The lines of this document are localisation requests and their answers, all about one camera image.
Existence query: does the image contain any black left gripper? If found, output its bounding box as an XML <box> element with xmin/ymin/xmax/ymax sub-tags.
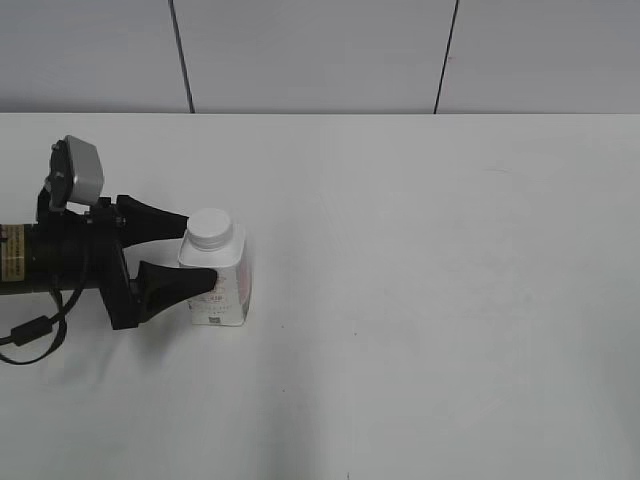
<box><xmin>35</xmin><ymin>191</ymin><xmax>218</xmax><ymax>330</ymax></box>

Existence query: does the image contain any white Yili Changqing yogurt bottle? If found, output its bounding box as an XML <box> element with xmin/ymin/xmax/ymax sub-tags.
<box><xmin>178</xmin><ymin>221</ymin><xmax>252</xmax><ymax>327</ymax></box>

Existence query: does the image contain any white plastic bottle cap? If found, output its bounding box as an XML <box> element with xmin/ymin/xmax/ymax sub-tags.
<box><xmin>186</xmin><ymin>208</ymin><xmax>233</xmax><ymax>251</ymax></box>

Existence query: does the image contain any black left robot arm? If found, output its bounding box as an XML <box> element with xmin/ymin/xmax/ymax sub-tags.
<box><xmin>1</xmin><ymin>191</ymin><xmax>218</xmax><ymax>330</ymax></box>

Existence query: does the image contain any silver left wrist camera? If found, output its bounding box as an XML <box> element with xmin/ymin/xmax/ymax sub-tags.
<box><xmin>47</xmin><ymin>135</ymin><xmax>104</xmax><ymax>210</ymax></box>

